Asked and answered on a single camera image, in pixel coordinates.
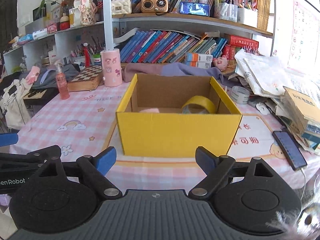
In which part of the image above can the clear tape roll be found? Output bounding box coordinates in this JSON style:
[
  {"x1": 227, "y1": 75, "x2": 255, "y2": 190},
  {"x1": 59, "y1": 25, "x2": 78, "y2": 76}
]
[{"x1": 231, "y1": 86, "x2": 250, "y2": 105}]

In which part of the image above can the pink cylindrical container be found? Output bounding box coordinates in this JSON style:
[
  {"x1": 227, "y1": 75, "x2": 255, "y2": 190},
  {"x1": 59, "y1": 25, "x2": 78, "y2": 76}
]
[{"x1": 100, "y1": 49, "x2": 123, "y2": 87}]

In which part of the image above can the dark smartphone on table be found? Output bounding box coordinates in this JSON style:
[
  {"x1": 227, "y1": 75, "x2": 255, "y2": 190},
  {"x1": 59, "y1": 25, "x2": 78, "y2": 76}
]
[{"x1": 272, "y1": 131, "x2": 308, "y2": 171}]

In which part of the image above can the smartphone on shelf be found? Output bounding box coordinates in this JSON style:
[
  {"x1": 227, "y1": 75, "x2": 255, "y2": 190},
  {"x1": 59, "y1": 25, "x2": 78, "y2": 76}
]
[{"x1": 179, "y1": 2, "x2": 210, "y2": 17}]

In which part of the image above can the pink spray bottle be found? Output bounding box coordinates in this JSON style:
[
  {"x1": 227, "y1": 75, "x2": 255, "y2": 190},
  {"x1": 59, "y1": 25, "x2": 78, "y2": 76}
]
[{"x1": 55, "y1": 62, "x2": 70, "y2": 100}]

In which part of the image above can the grey folded clothing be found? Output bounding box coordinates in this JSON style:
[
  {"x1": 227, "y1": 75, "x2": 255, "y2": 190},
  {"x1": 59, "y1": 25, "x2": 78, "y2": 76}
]
[{"x1": 19, "y1": 64, "x2": 79, "y2": 89}]

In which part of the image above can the wooden chess board box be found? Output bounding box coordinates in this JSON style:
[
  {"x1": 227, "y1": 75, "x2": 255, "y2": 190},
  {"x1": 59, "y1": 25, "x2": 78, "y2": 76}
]
[{"x1": 68, "y1": 66, "x2": 103, "y2": 92}]

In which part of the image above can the purple hair brush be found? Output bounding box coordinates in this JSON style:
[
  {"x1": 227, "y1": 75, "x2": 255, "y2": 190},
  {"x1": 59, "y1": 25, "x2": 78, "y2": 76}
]
[{"x1": 40, "y1": 69, "x2": 52, "y2": 84}]

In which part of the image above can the pink purple cloth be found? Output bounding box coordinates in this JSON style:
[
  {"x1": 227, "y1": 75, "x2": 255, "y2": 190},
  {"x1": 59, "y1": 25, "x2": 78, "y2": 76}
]
[{"x1": 121, "y1": 62, "x2": 241, "y2": 88}]

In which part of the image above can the red doll figurine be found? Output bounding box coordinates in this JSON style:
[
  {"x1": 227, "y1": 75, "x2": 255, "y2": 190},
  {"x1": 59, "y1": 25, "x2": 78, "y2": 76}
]
[{"x1": 60, "y1": 13, "x2": 70, "y2": 30}]

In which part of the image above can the pink glove on clothes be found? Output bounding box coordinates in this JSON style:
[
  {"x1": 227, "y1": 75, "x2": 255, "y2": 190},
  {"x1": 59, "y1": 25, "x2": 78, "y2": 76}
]
[{"x1": 25, "y1": 66, "x2": 40, "y2": 85}]

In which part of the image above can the wooden retro radio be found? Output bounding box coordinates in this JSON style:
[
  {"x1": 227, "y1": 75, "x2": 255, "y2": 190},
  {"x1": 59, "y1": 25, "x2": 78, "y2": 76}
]
[{"x1": 140, "y1": 0, "x2": 169, "y2": 13}]

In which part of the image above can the white shelf unit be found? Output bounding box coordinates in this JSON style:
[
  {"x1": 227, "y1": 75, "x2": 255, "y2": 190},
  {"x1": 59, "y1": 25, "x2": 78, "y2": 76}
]
[{"x1": 2, "y1": 0, "x2": 277, "y2": 75}]

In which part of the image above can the row of colourful books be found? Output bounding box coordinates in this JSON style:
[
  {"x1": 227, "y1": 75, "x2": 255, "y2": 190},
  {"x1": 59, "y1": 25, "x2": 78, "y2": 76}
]
[{"x1": 120, "y1": 30, "x2": 259, "y2": 64}]

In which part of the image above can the pink knitted glove toy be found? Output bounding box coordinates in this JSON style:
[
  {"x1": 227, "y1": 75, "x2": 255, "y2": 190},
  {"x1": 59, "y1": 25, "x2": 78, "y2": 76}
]
[{"x1": 139, "y1": 108, "x2": 160, "y2": 113}]

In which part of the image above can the pink pig plush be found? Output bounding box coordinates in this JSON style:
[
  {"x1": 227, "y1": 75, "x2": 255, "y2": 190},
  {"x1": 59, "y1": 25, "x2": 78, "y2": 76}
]
[{"x1": 213, "y1": 55, "x2": 228, "y2": 72}]

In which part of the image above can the white pen holder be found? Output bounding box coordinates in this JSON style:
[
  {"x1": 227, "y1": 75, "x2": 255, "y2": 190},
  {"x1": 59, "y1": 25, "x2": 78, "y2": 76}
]
[{"x1": 237, "y1": 7, "x2": 258, "y2": 28}]

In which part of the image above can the yellow cardboard box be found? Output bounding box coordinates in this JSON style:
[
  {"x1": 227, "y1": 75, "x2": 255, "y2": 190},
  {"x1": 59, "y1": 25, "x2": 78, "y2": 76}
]
[{"x1": 116, "y1": 74, "x2": 242, "y2": 158}]

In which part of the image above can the cream quilted handbag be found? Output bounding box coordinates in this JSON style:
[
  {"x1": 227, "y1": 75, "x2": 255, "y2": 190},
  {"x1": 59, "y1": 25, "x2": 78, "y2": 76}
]
[{"x1": 111, "y1": 0, "x2": 132, "y2": 15}]

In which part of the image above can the white tote bags pile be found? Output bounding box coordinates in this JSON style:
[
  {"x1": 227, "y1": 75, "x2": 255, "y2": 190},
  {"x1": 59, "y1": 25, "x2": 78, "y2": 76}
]
[{"x1": 234, "y1": 49, "x2": 319, "y2": 100}]

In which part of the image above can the orange white medicine box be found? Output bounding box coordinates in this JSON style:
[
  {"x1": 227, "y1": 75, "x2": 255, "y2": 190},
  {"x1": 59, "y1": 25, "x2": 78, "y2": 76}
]
[{"x1": 184, "y1": 53, "x2": 213, "y2": 69}]

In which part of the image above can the pink checkered tablecloth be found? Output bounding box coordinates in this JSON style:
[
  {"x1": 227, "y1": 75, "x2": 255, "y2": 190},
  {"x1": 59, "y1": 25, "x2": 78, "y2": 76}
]
[{"x1": 10, "y1": 83, "x2": 319, "y2": 191}]

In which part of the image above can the yellow tape roll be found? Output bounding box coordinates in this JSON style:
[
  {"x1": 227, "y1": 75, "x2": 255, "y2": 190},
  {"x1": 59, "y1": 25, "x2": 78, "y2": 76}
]
[{"x1": 182, "y1": 95, "x2": 217, "y2": 114}]

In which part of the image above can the red tassel ornament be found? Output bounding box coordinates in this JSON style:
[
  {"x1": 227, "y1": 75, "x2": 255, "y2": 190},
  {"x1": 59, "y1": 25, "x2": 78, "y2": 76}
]
[{"x1": 83, "y1": 42, "x2": 91, "y2": 68}]

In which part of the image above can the white green jar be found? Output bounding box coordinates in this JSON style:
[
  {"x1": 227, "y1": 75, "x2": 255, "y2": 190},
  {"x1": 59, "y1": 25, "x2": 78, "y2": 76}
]
[{"x1": 93, "y1": 54, "x2": 101, "y2": 66}]

